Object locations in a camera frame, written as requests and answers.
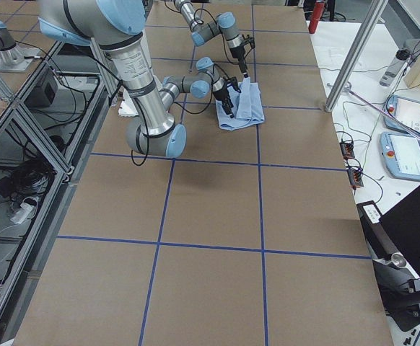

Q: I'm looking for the grey aluminium frame post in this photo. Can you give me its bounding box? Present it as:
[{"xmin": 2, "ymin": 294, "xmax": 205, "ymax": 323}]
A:
[{"xmin": 324, "ymin": 0, "xmax": 388, "ymax": 112}]

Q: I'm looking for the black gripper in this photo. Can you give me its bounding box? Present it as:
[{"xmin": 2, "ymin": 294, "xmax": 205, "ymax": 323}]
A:
[
  {"xmin": 214, "ymin": 87, "xmax": 235, "ymax": 118},
  {"xmin": 230, "ymin": 45, "xmax": 249, "ymax": 78}
]

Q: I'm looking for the blue teach pendant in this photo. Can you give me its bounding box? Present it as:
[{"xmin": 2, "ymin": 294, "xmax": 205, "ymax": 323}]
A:
[
  {"xmin": 385, "ymin": 95, "xmax": 420, "ymax": 132},
  {"xmin": 380, "ymin": 132, "xmax": 420, "ymax": 182}
]

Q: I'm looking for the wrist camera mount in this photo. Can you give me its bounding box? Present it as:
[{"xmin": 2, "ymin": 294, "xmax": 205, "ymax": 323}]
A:
[
  {"xmin": 225, "ymin": 76, "xmax": 241, "ymax": 94},
  {"xmin": 241, "ymin": 34, "xmax": 255, "ymax": 50}
]

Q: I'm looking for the red cylinder bottle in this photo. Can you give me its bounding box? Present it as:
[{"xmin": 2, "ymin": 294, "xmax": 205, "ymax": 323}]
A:
[{"xmin": 308, "ymin": 0, "xmax": 325, "ymax": 34}]

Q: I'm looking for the far blue teach pendant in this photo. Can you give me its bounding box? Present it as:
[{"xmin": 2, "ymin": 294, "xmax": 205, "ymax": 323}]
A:
[{"xmin": 385, "ymin": 95, "xmax": 420, "ymax": 132}]

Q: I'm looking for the near blue teach pendant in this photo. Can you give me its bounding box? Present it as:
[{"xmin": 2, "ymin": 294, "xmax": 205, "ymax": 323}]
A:
[{"xmin": 380, "ymin": 132, "xmax": 420, "ymax": 182}]

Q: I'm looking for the light blue t-shirt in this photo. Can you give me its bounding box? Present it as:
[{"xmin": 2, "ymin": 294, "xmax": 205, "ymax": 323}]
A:
[{"xmin": 216, "ymin": 77, "xmax": 265, "ymax": 131}]

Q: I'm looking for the black power adapter box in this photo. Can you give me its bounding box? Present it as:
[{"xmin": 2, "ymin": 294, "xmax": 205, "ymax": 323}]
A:
[{"xmin": 25, "ymin": 70, "xmax": 58, "ymax": 107}]

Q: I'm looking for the reacher grabber stick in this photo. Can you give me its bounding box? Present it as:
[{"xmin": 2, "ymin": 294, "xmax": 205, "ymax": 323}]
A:
[{"xmin": 327, "ymin": 81, "xmax": 420, "ymax": 159}]

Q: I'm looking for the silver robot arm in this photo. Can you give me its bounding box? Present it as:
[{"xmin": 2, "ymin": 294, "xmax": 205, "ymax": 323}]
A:
[
  {"xmin": 39, "ymin": 1, "xmax": 237, "ymax": 158},
  {"xmin": 163, "ymin": 0, "xmax": 255, "ymax": 78}
]

